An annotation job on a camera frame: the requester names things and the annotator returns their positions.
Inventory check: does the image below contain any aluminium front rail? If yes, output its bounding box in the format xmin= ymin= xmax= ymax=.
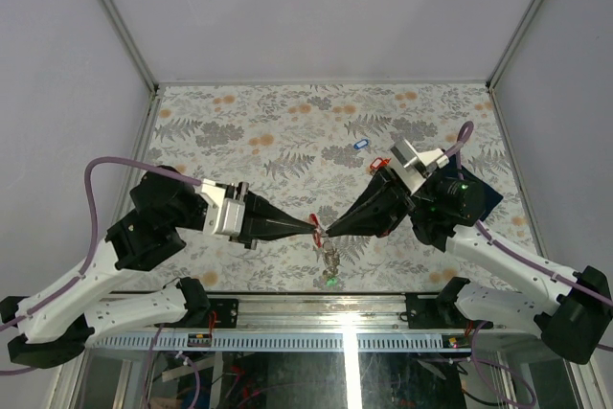
xmin=85 ymin=291 xmax=480 ymax=333

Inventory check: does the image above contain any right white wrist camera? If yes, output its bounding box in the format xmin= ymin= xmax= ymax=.
xmin=388 ymin=139 xmax=449 ymax=195

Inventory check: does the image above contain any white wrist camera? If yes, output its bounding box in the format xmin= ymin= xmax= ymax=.
xmin=198 ymin=179 xmax=248 ymax=239
xmin=388 ymin=139 xmax=449 ymax=195

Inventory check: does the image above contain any blue key tag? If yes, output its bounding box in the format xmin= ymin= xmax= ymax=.
xmin=353 ymin=139 xmax=369 ymax=150

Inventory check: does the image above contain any red key tag with key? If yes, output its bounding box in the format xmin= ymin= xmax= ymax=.
xmin=309 ymin=214 xmax=322 ymax=248

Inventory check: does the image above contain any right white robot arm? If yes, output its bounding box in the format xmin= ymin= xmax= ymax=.
xmin=327 ymin=167 xmax=612 ymax=364

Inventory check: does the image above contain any red key tags bunch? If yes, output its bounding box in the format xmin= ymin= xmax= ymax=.
xmin=369 ymin=157 xmax=390 ymax=174

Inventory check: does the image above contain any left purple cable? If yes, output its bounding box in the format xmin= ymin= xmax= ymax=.
xmin=0 ymin=156 xmax=205 ymax=376

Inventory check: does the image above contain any purple cable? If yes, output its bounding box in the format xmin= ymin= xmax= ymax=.
xmin=443 ymin=121 xmax=613 ymax=307
xmin=0 ymin=156 xmax=205 ymax=376

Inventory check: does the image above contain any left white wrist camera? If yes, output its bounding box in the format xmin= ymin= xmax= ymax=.
xmin=198 ymin=179 xmax=248 ymax=239

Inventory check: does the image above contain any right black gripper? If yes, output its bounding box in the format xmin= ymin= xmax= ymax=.
xmin=328 ymin=164 xmax=443 ymax=239

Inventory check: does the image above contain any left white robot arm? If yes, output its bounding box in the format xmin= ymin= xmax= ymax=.
xmin=1 ymin=166 xmax=315 ymax=375

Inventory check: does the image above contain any grey slotted cable duct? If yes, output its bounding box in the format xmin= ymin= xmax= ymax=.
xmin=90 ymin=330 xmax=470 ymax=353

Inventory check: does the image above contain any metal key holder red handle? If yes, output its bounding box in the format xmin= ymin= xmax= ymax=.
xmin=321 ymin=233 xmax=340 ymax=279

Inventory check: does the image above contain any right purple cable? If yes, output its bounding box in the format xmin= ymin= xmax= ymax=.
xmin=443 ymin=121 xmax=613 ymax=307

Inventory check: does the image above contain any dark blue cloth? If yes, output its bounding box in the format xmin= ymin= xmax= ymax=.
xmin=462 ymin=167 xmax=503 ymax=221

